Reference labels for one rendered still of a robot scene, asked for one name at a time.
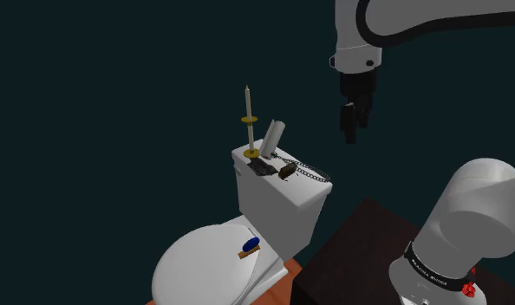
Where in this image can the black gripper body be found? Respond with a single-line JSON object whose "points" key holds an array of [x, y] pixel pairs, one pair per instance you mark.
{"points": [[358, 84]]}

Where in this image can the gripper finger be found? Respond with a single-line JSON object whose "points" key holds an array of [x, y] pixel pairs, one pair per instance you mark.
{"points": [[364, 114], [348, 124]]}

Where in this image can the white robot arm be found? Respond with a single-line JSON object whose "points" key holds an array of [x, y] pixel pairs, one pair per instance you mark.
{"points": [[473, 207]]}

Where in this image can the brown oval object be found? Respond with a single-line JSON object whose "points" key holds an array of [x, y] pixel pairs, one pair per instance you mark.
{"points": [[287, 170]]}

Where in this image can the grey rolled sheet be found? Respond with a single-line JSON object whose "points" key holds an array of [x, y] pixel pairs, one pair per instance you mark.
{"points": [[271, 137]]}

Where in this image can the black flat object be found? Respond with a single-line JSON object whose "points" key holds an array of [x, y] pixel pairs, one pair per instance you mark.
{"points": [[261, 167]]}

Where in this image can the cream candle in gold holder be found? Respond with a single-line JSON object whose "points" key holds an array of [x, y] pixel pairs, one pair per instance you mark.
{"points": [[249, 122]]}

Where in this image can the white toilet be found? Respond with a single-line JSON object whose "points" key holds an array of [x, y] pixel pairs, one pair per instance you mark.
{"points": [[283, 202]]}

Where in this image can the dark brown robot stand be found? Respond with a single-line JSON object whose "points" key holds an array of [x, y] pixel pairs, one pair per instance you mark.
{"points": [[350, 257]]}

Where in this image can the blue brush with wooden base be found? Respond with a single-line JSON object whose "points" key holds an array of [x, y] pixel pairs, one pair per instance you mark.
{"points": [[250, 246]]}

